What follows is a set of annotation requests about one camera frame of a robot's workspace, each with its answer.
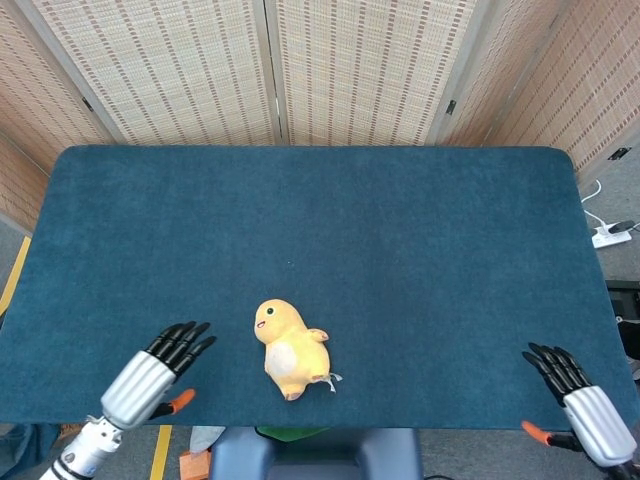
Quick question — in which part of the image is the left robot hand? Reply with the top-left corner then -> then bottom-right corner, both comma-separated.
100,320 -> 218,432

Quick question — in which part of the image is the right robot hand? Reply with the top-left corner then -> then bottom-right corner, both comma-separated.
520,341 -> 640,468

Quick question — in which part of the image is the black equipment box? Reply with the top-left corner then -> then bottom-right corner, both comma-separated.
605,279 -> 640,322

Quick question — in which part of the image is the teal crumpled cloth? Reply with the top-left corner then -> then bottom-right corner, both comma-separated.
0,423 -> 62,479

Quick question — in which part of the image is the green cloth piece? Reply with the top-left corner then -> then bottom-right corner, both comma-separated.
253,425 -> 332,442

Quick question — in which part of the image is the grey cloth piece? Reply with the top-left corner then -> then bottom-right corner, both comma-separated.
188,425 -> 227,455

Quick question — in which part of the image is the blue-grey robot torso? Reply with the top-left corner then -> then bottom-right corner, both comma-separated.
207,427 -> 427,480

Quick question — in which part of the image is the white power strip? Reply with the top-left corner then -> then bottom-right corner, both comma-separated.
591,225 -> 632,250

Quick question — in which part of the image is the yellow plush duck toy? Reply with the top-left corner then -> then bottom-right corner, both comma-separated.
254,298 -> 344,403

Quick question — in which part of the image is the woven folding screen panel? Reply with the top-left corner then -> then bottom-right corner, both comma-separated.
489,0 -> 640,176
429,0 -> 576,148
0,0 -> 119,147
263,0 -> 499,147
0,132 -> 52,234
19,0 -> 281,147

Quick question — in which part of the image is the blue table cloth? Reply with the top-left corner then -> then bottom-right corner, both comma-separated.
0,144 -> 636,434

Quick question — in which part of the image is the yellow floor tape strip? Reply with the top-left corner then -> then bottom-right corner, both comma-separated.
0,236 -> 33,317

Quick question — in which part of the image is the orange foam block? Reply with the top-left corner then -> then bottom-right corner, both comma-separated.
178,449 -> 212,480

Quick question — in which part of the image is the white power cable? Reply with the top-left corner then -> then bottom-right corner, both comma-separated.
579,178 -> 610,232

